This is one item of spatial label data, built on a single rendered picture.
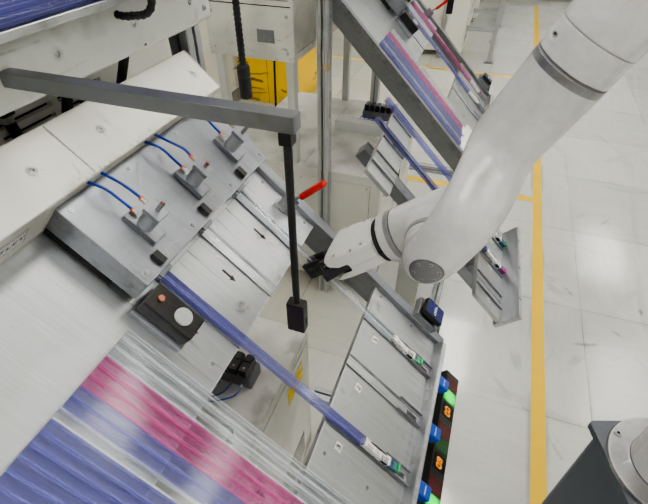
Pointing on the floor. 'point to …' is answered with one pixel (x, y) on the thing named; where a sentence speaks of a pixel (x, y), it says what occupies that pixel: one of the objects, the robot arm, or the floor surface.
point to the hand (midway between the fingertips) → (317, 264)
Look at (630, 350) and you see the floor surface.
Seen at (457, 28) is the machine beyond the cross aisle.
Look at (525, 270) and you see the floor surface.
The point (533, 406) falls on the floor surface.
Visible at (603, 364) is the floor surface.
